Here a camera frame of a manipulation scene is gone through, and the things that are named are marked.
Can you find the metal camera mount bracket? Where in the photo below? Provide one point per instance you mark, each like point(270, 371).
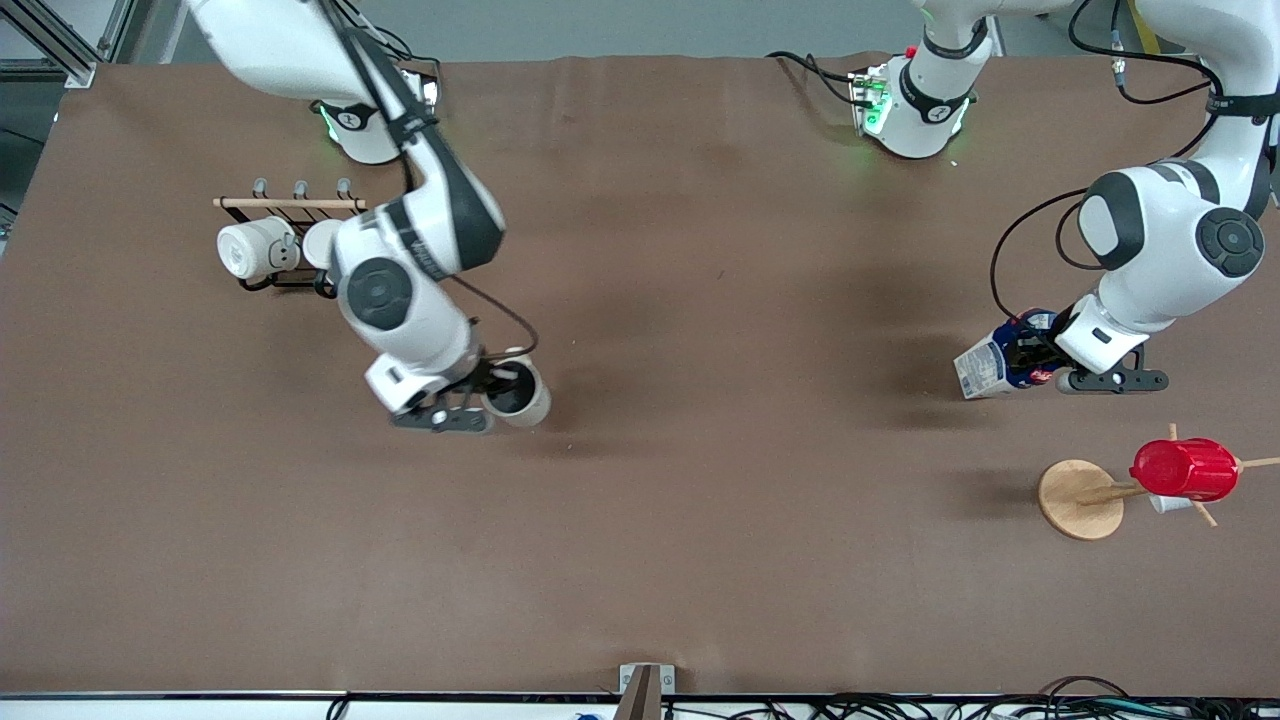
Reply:
point(645, 690)

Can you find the grey ceramic mug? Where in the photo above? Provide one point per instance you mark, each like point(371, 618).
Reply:
point(530, 405)

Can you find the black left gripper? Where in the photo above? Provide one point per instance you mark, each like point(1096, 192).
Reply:
point(1037, 346)

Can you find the wooden mug tree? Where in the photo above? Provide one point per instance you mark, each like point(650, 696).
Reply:
point(1075, 500)

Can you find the aluminium frame profile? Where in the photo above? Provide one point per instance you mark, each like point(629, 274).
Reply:
point(60, 55)

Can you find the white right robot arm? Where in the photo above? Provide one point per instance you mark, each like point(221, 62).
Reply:
point(400, 300)

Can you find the plain white mug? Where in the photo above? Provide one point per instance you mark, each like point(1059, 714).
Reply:
point(320, 245)

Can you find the small white cup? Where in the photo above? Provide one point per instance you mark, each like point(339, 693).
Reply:
point(1168, 504)

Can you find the white mug with face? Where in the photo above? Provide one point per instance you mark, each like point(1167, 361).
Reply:
point(250, 248)

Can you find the blue white milk carton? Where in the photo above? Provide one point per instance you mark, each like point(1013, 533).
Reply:
point(980, 370)

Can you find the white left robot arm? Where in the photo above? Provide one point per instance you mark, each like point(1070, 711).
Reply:
point(1160, 250)

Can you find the red plastic cup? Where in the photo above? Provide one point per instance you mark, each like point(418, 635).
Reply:
point(1185, 470)

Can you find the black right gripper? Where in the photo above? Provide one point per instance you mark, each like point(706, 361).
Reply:
point(487, 377)

